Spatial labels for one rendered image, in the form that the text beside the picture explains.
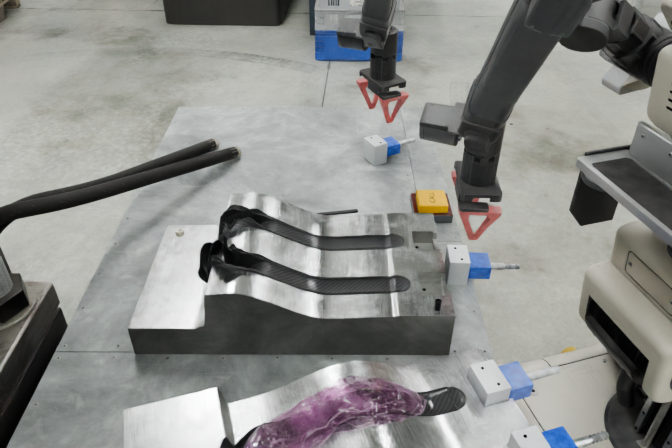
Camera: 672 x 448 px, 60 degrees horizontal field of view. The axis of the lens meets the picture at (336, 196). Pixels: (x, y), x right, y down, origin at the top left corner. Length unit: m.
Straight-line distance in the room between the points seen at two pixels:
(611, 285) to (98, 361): 0.89
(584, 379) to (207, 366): 1.06
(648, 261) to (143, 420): 0.83
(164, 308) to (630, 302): 0.79
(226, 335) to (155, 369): 0.12
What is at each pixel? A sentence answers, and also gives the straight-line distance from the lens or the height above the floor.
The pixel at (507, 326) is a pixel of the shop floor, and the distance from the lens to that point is 2.17.
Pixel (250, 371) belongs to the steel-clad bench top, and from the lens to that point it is 0.95.
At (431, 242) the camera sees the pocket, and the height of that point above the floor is 0.86.
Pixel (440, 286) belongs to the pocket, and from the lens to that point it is 0.99.
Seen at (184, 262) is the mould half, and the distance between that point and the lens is 1.06.
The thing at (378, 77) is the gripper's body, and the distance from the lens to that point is 1.30.
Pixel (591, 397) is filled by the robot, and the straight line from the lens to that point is 1.68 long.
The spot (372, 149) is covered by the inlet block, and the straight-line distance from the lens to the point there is 1.38.
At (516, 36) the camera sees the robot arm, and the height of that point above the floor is 1.34.
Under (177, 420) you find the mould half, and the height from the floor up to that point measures 0.91.
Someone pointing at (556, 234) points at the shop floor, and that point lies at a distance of 2.63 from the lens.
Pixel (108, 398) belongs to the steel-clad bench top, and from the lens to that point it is 0.97.
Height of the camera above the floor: 1.54
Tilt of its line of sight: 35 degrees down
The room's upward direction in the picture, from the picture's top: straight up
